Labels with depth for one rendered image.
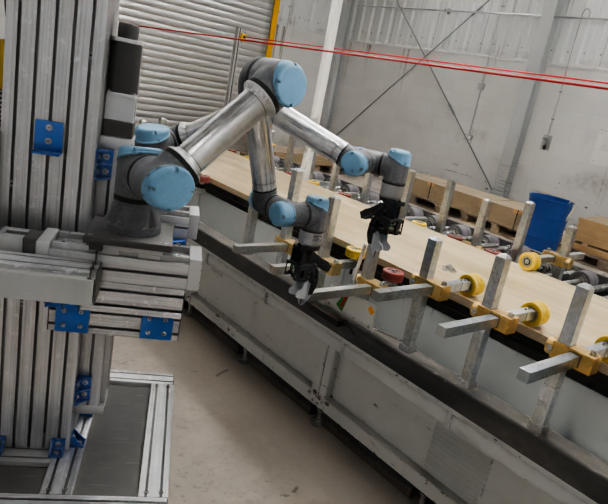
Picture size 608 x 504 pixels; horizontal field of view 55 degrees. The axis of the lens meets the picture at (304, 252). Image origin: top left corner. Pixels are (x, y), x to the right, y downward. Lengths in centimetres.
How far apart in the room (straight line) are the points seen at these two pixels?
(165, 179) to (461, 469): 153
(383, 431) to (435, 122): 873
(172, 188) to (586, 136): 843
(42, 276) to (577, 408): 156
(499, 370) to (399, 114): 953
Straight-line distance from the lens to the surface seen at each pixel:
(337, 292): 202
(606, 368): 194
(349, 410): 270
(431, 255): 196
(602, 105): 952
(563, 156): 965
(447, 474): 242
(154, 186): 146
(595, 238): 802
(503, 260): 182
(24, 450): 218
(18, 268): 160
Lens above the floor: 151
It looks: 16 degrees down
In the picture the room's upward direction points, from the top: 11 degrees clockwise
